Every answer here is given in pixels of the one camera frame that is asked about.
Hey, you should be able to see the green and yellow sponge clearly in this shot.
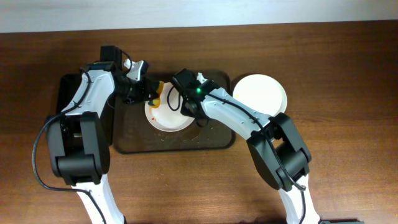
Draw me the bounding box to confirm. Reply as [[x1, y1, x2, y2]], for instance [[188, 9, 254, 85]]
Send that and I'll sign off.
[[148, 81, 164, 108]]

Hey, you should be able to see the white plate top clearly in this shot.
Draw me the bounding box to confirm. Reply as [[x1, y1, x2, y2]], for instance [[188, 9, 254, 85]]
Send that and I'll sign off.
[[144, 82, 194, 132]]

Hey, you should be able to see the white plate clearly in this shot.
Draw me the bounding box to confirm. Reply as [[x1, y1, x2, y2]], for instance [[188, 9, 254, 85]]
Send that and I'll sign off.
[[144, 82, 194, 132], [233, 74, 287, 116]]

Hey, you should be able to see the white plate bottom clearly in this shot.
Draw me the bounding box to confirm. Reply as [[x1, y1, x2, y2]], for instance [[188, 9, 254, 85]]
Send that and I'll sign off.
[[233, 74, 287, 116]]

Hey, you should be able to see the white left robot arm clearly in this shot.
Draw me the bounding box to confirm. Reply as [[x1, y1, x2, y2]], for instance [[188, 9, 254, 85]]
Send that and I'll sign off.
[[45, 59, 153, 223]]

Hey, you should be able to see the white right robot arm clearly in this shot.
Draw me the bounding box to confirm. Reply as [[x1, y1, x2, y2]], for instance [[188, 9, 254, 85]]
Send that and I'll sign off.
[[177, 80, 323, 224]]

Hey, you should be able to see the brown large tray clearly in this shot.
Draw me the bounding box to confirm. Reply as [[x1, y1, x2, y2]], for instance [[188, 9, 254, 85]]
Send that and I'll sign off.
[[112, 70, 236, 154]]

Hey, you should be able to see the black small tray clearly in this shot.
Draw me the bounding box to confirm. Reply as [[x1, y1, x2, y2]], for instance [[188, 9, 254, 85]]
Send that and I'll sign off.
[[56, 70, 116, 145]]

